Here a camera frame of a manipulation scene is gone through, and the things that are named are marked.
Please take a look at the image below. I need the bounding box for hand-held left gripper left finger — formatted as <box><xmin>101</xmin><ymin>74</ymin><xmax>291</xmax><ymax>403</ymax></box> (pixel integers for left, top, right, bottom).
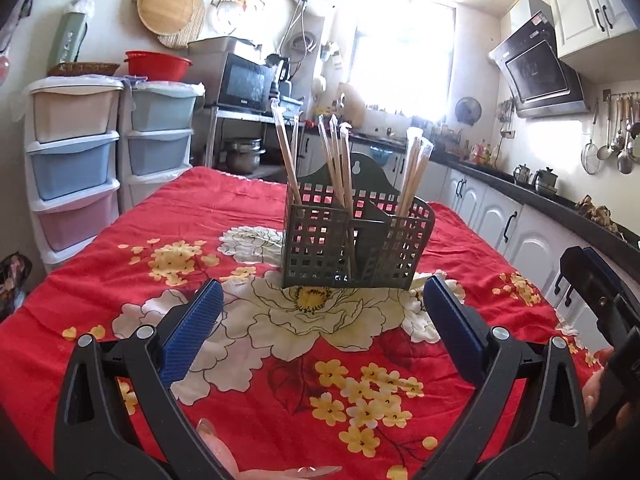
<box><xmin>54</xmin><ymin>278</ymin><xmax>236</xmax><ymax>480</ymax></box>

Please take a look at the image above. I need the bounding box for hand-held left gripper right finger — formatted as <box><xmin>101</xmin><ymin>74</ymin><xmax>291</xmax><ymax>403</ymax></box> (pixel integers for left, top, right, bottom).
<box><xmin>415</xmin><ymin>274</ymin><xmax>593</xmax><ymax>480</ymax></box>

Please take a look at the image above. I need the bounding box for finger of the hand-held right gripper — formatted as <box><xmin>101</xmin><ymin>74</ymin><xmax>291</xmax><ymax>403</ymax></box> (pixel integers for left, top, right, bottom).
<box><xmin>582</xmin><ymin>247</ymin><xmax>626</xmax><ymax>302</ymax></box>
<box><xmin>560</xmin><ymin>246</ymin><xmax>608</xmax><ymax>311</ymax></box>

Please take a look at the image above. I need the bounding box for green plastic utensil basket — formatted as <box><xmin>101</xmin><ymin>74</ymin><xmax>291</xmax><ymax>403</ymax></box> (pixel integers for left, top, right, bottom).
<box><xmin>281</xmin><ymin>151</ymin><xmax>436</xmax><ymax>291</ymax></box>

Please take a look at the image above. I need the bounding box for set of chopsticks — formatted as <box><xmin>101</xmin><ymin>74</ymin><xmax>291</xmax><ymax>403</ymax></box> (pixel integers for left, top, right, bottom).
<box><xmin>270</xmin><ymin>99</ymin><xmax>435</xmax><ymax>281</ymax></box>

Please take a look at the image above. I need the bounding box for row of hanging metal utensils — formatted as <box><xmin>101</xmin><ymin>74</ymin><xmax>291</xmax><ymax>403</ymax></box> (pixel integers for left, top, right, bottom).
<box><xmin>597</xmin><ymin>91</ymin><xmax>640</xmax><ymax>175</ymax></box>

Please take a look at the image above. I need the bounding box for person's right hand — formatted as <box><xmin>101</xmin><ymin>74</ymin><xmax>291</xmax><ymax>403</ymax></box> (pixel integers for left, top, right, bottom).
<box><xmin>581</xmin><ymin>347</ymin><xmax>617</xmax><ymax>418</ymax></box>

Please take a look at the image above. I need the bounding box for person's left hand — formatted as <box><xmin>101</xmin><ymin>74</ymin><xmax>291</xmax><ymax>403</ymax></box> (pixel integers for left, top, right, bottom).
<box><xmin>196</xmin><ymin>416</ymin><xmax>344</xmax><ymax>480</ymax></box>

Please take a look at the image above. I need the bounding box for ginger root pile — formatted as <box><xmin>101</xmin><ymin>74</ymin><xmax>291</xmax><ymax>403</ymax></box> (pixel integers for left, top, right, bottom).
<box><xmin>575</xmin><ymin>195</ymin><xmax>622</xmax><ymax>234</ymax></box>

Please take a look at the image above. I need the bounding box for white base cabinets black counter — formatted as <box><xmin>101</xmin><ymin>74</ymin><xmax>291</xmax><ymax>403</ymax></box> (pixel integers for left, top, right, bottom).
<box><xmin>295</xmin><ymin>132</ymin><xmax>640</xmax><ymax>351</ymax></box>

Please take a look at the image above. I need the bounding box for red floral blanket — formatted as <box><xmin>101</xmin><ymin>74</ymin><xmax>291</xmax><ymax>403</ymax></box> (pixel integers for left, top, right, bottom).
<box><xmin>0</xmin><ymin>166</ymin><xmax>608</xmax><ymax>480</ymax></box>

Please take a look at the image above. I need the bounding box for steel cooking pot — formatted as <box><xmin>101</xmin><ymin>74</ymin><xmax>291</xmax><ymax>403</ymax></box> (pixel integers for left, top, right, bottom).
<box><xmin>222</xmin><ymin>138</ymin><xmax>267</xmax><ymax>172</ymax></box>

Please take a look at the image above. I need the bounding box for drawer tower with green drawer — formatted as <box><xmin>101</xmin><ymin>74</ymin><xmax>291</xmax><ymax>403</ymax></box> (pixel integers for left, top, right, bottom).
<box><xmin>120</xmin><ymin>81</ymin><xmax>206</xmax><ymax>211</ymax></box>

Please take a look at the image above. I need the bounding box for dark floral bag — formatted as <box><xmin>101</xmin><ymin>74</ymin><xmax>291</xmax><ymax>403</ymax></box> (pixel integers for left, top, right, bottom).
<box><xmin>0</xmin><ymin>252</ymin><xmax>34</xmax><ymax>322</ymax></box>

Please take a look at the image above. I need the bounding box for black range hood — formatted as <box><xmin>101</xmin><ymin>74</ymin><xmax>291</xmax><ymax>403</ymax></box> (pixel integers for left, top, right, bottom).
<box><xmin>489</xmin><ymin>11</ymin><xmax>591</xmax><ymax>119</ymax></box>

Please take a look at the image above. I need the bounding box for drawer tower with cream drawer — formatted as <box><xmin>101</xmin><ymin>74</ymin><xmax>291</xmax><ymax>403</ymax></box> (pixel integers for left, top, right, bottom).
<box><xmin>22</xmin><ymin>76</ymin><xmax>125</xmax><ymax>273</ymax></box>

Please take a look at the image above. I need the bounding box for metal shelf rack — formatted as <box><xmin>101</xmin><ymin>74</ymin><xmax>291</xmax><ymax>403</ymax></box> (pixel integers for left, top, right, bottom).
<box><xmin>202</xmin><ymin>104</ymin><xmax>306</xmax><ymax>173</ymax></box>

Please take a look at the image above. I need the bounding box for small blue box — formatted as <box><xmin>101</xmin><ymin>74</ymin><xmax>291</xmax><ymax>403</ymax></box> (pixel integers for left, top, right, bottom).
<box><xmin>277</xmin><ymin>95</ymin><xmax>305</xmax><ymax>117</ymax></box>

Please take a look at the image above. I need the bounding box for black microwave oven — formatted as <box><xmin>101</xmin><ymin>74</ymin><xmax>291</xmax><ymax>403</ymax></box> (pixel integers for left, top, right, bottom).
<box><xmin>215</xmin><ymin>52</ymin><xmax>277</xmax><ymax>113</ymax></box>

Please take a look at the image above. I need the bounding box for red plastic basin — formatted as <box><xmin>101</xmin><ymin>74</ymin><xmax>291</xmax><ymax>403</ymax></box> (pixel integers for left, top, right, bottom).
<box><xmin>125</xmin><ymin>51</ymin><xmax>193</xmax><ymax>82</ymax></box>

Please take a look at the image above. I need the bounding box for black electric kettle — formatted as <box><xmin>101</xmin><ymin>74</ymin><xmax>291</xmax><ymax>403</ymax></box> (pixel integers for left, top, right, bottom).
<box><xmin>267</xmin><ymin>54</ymin><xmax>292</xmax><ymax>84</ymax></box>

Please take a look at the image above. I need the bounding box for kitchen window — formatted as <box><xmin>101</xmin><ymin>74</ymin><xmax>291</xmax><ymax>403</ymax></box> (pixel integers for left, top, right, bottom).
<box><xmin>347</xmin><ymin>2</ymin><xmax>457</xmax><ymax>116</ymax></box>

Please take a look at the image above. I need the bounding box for brown wicker basket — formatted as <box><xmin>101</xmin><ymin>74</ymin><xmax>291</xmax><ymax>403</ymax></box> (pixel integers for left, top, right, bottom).
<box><xmin>47</xmin><ymin>62</ymin><xmax>121</xmax><ymax>78</ymax></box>

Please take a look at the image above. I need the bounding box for grey storage box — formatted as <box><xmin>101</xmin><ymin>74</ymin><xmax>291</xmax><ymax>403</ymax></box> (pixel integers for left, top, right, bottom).
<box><xmin>187</xmin><ymin>36</ymin><xmax>257</xmax><ymax>61</ymax></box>

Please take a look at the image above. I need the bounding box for round woven tray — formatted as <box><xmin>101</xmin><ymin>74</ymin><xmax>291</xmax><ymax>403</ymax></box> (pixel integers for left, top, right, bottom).
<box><xmin>155</xmin><ymin>0</ymin><xmax>207</xmax><ymax>50</ymax></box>

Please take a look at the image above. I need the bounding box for green hanging bag holder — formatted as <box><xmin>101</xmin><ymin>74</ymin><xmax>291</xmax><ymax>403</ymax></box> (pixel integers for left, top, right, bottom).
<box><xmin>54</xmin><ymin>0</ymin><xmax>96</xmax><ymax>64</ymax></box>

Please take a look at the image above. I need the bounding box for round bamboo tray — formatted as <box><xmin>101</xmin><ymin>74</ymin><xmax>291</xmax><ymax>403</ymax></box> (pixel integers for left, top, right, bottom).
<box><xmin>137</xmin><ymin>0</ymin><xmax>201</xmax><ymax>36</ymax></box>

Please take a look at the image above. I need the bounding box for hanging wire strainer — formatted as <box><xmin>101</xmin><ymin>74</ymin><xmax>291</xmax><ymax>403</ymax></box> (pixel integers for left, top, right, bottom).
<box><xmin>582</xmin><ymin>102</ymin><xmax>602</xmax><ymax>175</ymax></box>

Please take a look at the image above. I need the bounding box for round black wall fan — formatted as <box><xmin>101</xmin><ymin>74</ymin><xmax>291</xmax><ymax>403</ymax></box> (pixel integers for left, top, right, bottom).
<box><xmin>455</xmin><ymin>97</ymin><xmax>482</xmax><ymax>125</ymax></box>

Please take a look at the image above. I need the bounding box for white wall cabinet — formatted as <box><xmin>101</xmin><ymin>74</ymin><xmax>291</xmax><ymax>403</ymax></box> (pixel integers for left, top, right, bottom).
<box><xmin>547</xmin><ymin>0</ymin><xmax>640</xmax><ymax>58</ymax></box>

